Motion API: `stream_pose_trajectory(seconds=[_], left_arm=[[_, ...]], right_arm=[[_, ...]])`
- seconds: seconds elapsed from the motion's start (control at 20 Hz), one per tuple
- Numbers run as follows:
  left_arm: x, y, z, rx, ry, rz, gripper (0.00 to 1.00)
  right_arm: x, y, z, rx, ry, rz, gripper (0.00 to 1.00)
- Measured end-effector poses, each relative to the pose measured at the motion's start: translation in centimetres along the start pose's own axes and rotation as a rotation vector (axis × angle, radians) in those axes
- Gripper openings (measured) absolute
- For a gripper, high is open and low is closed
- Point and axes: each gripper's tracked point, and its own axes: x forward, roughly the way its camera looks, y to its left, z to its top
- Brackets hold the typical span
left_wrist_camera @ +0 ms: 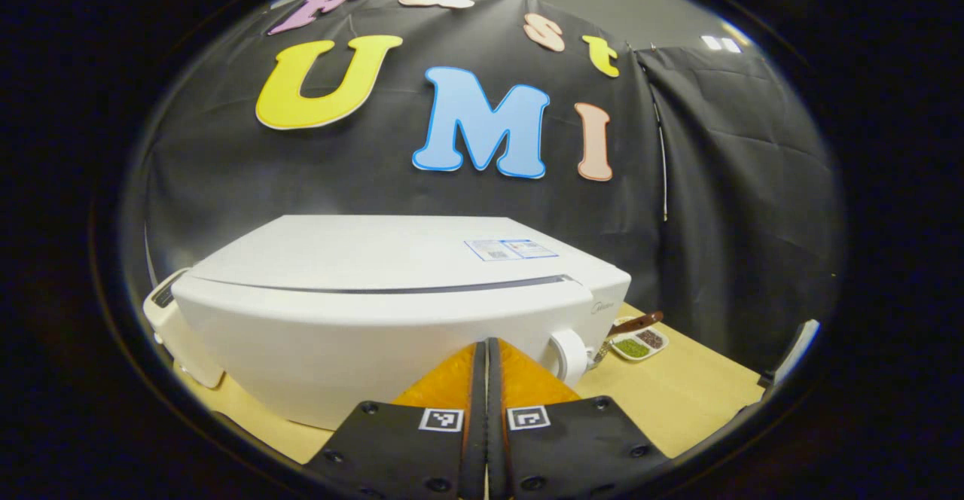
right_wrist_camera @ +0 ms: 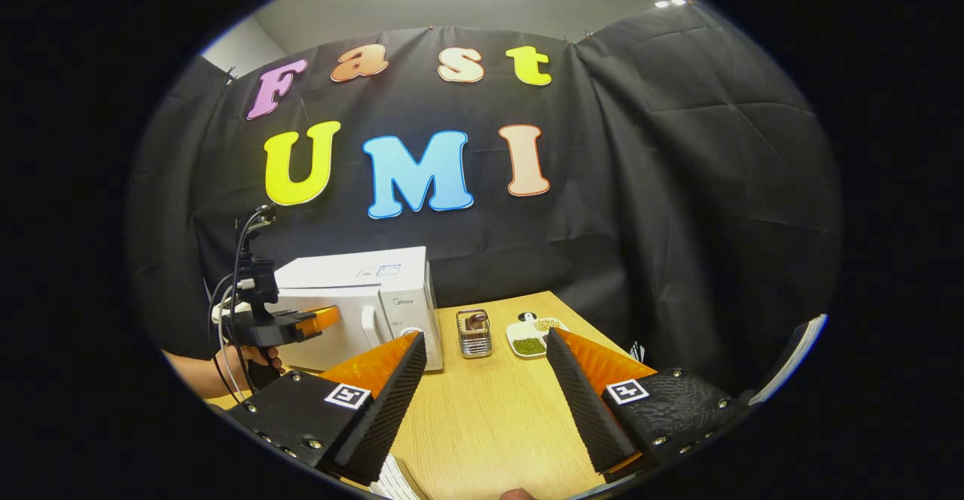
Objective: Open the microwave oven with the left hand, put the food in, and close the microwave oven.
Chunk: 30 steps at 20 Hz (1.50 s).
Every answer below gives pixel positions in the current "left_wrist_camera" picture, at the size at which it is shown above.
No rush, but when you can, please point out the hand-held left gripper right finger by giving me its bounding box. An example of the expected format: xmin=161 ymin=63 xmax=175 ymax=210
xmin=487 ymin=337 xmax=671 ymax=500

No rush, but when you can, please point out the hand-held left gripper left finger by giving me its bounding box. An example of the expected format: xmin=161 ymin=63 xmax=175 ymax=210
xmin=305 ymin=340 xmax=489 ymax=500

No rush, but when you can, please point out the white microwave oven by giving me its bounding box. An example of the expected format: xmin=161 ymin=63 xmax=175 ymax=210
xmin=172 ymin=215 xmax=632 ymax=430

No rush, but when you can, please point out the white divided dish with grains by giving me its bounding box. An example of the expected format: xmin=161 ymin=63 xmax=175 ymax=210
xmin=609 ymin=325 xmax=670 ymax=362

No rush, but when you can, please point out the brown spoon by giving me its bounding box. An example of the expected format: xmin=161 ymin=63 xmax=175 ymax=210
xmin=606 ymin=310 xmax=665 ymax=337

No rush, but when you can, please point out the white slanted bar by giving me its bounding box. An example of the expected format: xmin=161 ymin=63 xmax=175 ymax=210
xmin=761 ymin=319 xmax=822 ymax=389

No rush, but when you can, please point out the white toaster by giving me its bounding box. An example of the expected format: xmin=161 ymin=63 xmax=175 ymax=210
xmin=143 ymin=267 xmax=225 ymax=389

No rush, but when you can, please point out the black backdrop cloth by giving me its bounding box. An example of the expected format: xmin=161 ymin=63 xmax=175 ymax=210
xmin=120 ymin=0 xmax=844 ymax=373

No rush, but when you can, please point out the metal wire utensil holder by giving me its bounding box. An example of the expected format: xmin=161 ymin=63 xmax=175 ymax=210
xmin=587 ymin=334 xmax=615 ymax=370

